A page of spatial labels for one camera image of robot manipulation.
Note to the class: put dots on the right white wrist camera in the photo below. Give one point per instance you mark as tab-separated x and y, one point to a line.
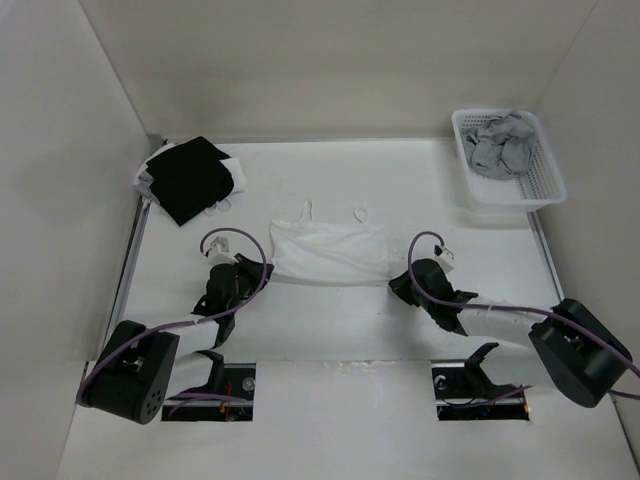
444	257

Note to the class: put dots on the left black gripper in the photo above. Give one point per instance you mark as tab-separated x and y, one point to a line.
253	270

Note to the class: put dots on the right aluminium table rail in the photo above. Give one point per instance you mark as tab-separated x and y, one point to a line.
545	253

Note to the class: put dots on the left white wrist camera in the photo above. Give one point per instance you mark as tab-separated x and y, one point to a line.
217	252

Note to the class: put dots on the white plastic basket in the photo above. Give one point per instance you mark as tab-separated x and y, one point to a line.
542	184

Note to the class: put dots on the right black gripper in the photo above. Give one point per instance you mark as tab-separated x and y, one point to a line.
399	285

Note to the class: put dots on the left aluminium table rail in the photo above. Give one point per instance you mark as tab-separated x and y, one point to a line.
132	246

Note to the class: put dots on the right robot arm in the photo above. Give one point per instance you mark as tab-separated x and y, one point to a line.
578	355

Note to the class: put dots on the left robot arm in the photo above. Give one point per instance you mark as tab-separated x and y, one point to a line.
140	367

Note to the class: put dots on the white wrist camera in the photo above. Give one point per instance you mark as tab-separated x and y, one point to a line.
217	252
444	257

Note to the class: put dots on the folded black tank top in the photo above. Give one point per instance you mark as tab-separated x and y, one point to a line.
190	180

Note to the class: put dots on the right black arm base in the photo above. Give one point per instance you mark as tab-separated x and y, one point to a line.
464	392

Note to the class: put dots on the folded grey tank top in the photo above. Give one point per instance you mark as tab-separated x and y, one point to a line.
143	183

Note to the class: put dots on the aluminium table rail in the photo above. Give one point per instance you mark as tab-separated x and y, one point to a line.
132	246
545	253

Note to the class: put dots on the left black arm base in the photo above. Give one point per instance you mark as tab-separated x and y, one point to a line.
220	385

